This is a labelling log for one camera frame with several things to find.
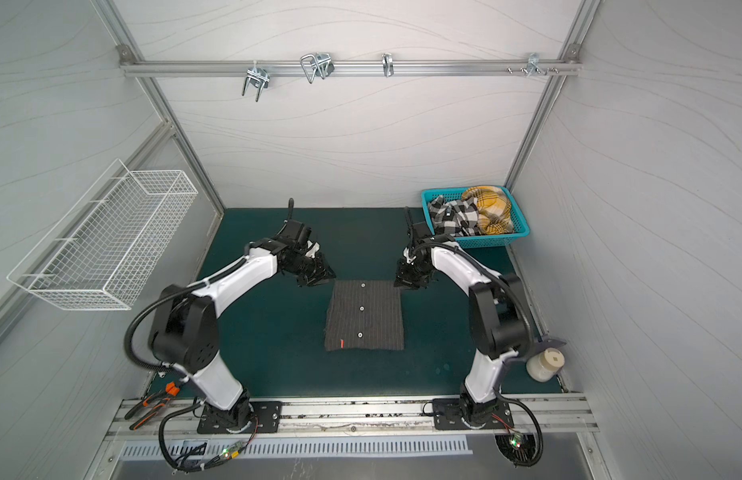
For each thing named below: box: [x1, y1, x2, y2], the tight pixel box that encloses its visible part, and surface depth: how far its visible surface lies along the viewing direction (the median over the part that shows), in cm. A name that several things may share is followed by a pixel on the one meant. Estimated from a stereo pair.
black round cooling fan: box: [495, 433, 536, 464], surface depth 73 cm
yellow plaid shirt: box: [462, 186, 514, 235], surface depth 108 cm
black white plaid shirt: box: [428, 195, 481, 237], surface depth 109 cm
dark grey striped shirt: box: [325, 280, 404, 351], surface depth 90 cm
